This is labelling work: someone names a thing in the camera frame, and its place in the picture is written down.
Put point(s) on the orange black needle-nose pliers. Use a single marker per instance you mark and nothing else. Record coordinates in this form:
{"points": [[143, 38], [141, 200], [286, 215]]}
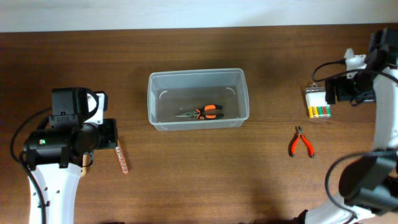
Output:
{"points": [[203, 113]]}

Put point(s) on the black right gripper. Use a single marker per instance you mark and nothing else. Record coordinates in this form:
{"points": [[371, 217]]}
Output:
{"points": [[342, 94]]}

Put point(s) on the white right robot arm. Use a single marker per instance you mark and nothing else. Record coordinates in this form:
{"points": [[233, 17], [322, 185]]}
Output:
{"points": [[360, 185]]}

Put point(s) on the pack of coloured bits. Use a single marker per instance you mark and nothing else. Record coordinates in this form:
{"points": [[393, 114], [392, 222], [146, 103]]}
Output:
{"points": [[317, 106]]}

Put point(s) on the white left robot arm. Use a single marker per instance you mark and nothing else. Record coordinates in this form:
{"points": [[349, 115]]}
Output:
{"points": [[54, 154]]}

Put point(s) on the clear plastic container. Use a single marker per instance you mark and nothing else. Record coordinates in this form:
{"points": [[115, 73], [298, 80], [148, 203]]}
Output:
{"points": [[172, 93]]}

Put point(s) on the orange socket rail strip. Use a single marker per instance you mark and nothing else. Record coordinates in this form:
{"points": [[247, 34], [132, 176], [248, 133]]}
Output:
{"points": [[121, 159]]}

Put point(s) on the orange scraper wooden handle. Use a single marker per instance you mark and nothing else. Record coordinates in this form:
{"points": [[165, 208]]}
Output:
{"points": [[84, 163]]}

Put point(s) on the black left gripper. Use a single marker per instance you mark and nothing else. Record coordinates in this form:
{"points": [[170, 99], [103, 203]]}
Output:
{"points": [[109, 124]]}

